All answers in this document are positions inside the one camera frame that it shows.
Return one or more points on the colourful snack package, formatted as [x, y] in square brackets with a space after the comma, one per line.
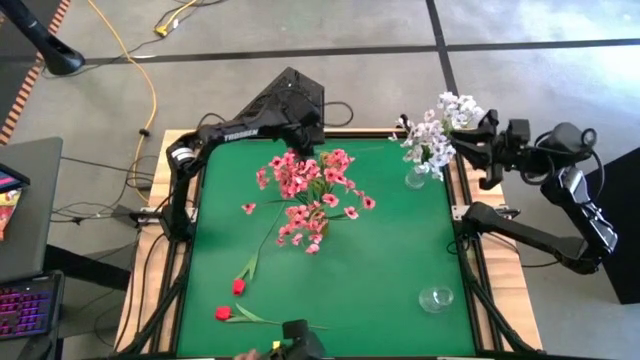
[7, 210]

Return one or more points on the dark tablet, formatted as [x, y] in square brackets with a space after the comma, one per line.
[10, 177]

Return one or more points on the pink backlit keyboard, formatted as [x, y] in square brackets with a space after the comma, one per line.
[25, 305]

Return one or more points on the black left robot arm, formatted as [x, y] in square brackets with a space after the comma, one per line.
[240, 132]

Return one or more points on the black computer tower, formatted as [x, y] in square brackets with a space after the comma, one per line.
[285, 95]

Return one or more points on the black stand pole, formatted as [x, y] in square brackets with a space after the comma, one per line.
[55, 50]

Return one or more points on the striped border floor mat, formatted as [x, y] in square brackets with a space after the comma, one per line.
[10, 85]

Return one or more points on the red artificial tulip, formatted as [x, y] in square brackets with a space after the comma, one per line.
[239, 287]
[223, 313]

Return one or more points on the black table frame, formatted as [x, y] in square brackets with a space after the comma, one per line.
[370, 135]

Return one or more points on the person's hand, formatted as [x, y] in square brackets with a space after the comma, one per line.
[247, 356]

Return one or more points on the white metal bracket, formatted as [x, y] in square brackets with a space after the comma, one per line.
[458, 212]

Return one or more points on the grey side desk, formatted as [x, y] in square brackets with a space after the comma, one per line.
[35, 235]

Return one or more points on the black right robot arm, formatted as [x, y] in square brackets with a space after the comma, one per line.
[525, 240]

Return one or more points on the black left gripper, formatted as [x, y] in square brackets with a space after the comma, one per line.
[304, 135]

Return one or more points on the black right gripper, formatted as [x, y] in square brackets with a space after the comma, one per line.
[515, 150]

